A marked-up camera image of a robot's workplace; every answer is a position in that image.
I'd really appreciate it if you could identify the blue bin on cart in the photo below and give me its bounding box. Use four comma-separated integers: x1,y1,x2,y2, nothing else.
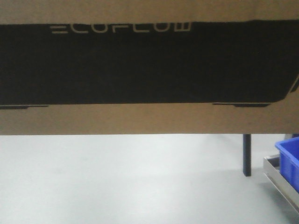
275,137,299,192

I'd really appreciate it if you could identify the dark table leg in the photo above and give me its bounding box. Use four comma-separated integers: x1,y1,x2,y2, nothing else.
243,134,251,177

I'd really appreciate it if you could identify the brown cardboard EcoFlow box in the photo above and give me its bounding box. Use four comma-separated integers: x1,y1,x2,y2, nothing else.
0,0,299,135

